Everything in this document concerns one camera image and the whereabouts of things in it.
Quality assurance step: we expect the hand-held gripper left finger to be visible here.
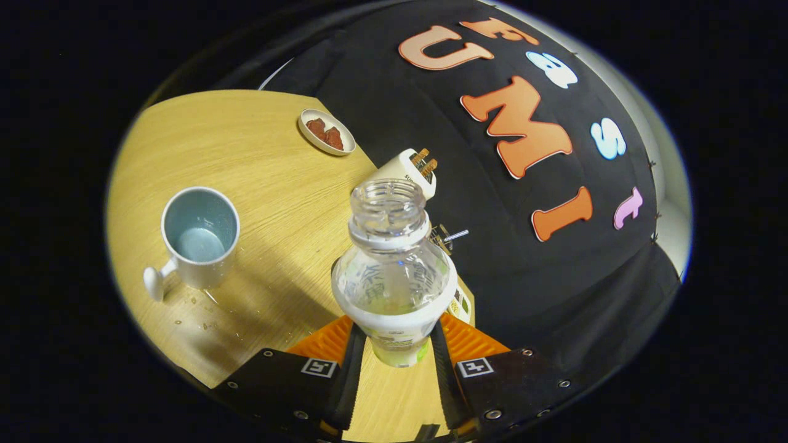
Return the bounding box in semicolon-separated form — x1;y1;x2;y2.
212;315;368;439

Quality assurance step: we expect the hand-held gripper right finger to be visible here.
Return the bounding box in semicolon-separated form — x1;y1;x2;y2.
429;313;592;439

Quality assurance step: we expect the white cup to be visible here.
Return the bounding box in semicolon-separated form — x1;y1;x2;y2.
143;186;241;302

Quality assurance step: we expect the clear plastic juice bottle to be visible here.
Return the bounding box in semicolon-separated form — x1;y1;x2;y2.
331;178;459;369

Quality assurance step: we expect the white divided dish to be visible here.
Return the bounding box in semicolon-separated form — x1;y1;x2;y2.
444;284;473;325

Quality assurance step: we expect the wooden table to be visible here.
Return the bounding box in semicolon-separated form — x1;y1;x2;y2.
106;89;478;443

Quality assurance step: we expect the row of black cloth clips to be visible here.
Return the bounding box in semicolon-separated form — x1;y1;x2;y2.
646;159;685;284

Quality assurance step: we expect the white toaster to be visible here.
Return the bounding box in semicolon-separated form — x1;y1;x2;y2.
369;148;439;201

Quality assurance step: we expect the small round white plate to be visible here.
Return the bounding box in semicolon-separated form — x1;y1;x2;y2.
298;109;356;156

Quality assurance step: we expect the metal wire utensil holder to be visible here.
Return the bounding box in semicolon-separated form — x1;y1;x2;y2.
429;225;456;256

